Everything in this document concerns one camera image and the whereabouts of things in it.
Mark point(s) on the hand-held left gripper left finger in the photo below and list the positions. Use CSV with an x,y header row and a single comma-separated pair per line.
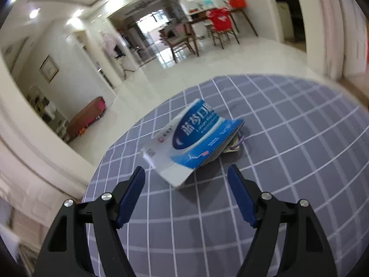
x,y
131,196

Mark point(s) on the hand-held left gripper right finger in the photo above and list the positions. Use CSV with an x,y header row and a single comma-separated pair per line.
x,y
242,196

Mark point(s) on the blue white medicine box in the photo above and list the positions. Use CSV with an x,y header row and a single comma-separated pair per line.
x,y
190,141

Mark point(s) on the purple wrapper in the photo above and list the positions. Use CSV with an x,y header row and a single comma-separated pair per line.
x,y
235,144

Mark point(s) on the grey checked tablecloth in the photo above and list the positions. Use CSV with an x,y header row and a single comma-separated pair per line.
x,y
288,155

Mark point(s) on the red bench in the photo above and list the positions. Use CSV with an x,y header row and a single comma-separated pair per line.
x,y
86,118

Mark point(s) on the cluttered shelf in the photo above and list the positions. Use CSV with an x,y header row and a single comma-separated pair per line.
x,y
43,104

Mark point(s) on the coat rack with clothes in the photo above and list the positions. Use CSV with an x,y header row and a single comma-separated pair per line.
x,y
115,46

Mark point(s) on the wooden chair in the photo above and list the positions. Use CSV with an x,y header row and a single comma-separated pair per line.
x,y
178,39

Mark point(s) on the chair with red cover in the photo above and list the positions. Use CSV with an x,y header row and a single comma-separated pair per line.
x,y
220,20

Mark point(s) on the wooden dining table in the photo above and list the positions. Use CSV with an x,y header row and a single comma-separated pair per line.
x,y
201,17

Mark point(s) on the black chandelier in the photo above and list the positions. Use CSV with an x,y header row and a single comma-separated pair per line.
x,y
145,5

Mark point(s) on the pale pink curtain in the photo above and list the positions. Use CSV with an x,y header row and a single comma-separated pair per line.
x,y
334,26

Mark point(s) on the red bag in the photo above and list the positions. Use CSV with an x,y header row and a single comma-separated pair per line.
x,y
237,1

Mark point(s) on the framed wall picture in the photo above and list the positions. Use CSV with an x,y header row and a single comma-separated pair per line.
x,y
49,68

